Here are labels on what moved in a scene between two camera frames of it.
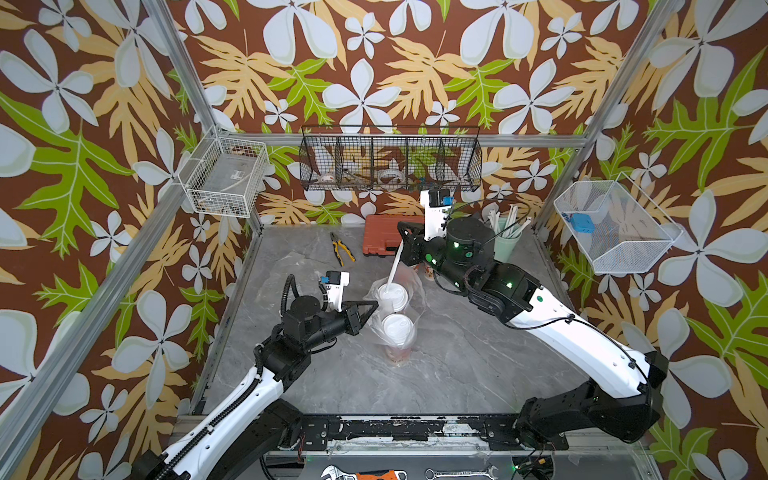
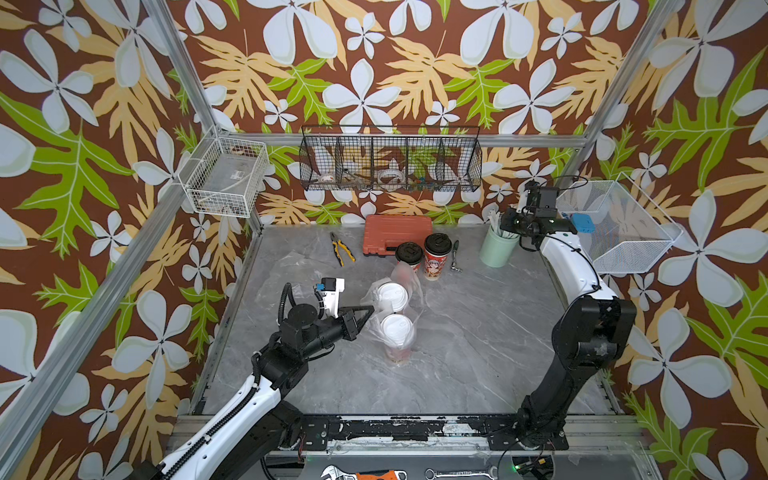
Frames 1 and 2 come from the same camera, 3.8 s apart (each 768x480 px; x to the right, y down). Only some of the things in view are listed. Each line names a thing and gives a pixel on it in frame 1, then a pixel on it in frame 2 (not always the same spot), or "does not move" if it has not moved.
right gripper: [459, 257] -> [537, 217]
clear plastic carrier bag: [401, 303] does not move
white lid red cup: [398, 334] does not move
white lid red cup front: [396, 298] does not move
